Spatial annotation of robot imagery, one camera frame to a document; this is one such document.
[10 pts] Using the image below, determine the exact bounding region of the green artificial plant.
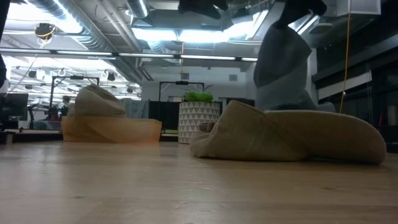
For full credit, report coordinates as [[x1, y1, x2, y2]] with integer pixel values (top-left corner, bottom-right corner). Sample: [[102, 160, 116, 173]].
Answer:
[[182, 84, 215, 103]]

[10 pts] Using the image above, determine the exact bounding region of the silver ventilation duct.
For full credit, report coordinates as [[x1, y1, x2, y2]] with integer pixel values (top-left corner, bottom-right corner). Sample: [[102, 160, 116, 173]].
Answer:
[[126, 0, 150, 19], [26, 0, 125, 54]]

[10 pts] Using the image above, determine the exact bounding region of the long ceiling light bar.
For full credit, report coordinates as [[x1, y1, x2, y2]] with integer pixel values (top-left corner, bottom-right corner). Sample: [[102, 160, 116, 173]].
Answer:
[[0, 47, 259, 63]]

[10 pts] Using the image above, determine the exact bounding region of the grey-blue panel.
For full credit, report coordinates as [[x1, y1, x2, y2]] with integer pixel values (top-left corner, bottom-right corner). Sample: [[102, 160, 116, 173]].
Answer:
[[120, 98, 150, 119]]

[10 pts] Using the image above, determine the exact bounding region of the black partition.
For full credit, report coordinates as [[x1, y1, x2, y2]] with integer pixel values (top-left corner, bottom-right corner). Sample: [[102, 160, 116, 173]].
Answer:
[[148, 100, 180, 131]]

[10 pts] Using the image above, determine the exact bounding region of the person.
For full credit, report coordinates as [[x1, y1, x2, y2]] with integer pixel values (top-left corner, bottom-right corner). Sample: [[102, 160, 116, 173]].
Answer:
[[43, 105, 62, 122], [60, 95, 71, 118]]

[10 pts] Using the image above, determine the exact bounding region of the orange translucent plastic bin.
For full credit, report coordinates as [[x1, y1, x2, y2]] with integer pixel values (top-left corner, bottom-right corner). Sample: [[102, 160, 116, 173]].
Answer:
[[61, 115, 163, 144]]

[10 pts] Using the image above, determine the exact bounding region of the black computer monitor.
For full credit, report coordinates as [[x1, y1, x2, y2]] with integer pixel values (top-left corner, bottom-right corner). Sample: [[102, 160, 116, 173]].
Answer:
[[0, 92, 29, 121]]

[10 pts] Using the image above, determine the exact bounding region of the grey baseball cap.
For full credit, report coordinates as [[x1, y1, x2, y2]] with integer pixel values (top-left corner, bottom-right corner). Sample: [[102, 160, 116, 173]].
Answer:
[[253, 21, 313, 111], [317, 101, 336, 113]]

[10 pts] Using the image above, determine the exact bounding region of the white triangle-patterned plant pot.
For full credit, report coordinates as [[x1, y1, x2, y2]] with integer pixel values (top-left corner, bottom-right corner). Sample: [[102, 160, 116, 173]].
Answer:
[[178, 101, 221, 145]]

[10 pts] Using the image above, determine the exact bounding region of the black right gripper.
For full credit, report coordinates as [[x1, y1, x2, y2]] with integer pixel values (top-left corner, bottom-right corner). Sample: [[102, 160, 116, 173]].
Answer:
[[273, 0, 328, 30]]

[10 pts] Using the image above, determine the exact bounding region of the black metal frame stand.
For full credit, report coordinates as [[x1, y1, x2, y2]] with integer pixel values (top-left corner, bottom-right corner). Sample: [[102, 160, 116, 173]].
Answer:
[[159, 80, 205, 103], [48, 75, 101, 121]]

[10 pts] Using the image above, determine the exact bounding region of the black ceiling cable reel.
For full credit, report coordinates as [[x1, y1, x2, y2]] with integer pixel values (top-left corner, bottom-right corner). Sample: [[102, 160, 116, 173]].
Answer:
[[34, 22, 57, 40]]

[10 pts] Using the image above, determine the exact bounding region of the black screen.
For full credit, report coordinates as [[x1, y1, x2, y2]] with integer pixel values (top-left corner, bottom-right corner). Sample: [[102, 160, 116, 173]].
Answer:
[[222, 98, 256, 108]]

